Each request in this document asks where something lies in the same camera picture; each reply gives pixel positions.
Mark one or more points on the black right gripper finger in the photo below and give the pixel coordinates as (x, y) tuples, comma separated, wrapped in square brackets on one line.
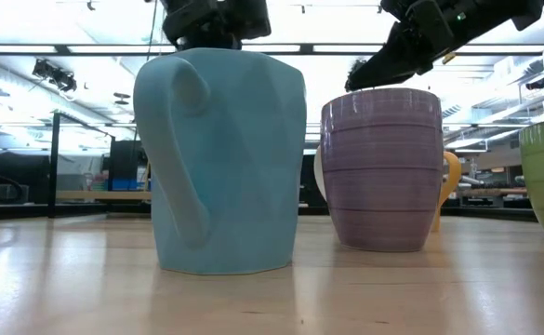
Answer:
[(392, 60)]

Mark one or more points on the purple striped mug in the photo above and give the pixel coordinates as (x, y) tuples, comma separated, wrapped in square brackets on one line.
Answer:
[(383, 172)]

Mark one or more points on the yellow mug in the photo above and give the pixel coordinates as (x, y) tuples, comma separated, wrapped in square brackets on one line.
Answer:
[(456, 174)]

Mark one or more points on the light blue faceted mug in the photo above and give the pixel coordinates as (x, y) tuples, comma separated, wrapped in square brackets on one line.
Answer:
[(234, 163)]

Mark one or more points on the green and white mug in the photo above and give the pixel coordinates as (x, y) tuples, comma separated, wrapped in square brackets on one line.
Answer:
[(541, 186)]

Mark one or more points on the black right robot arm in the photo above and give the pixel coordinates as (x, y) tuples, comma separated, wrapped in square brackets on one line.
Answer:
[(508, 9)]

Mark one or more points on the yellow hanging tag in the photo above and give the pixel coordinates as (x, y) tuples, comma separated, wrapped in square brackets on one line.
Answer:
[(448, 58)]

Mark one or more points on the black partition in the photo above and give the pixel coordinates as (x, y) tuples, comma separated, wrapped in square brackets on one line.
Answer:
[(306, 186)]

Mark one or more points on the wooden background table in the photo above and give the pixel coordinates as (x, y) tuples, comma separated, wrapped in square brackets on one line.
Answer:
[(494, 191)]

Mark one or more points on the black ceiling-mounted device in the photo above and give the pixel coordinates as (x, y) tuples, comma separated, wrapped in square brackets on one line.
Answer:
[(55, 74)]

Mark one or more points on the black aluminium table frame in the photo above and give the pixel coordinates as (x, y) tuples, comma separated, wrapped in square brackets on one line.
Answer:
[(485, 214)]

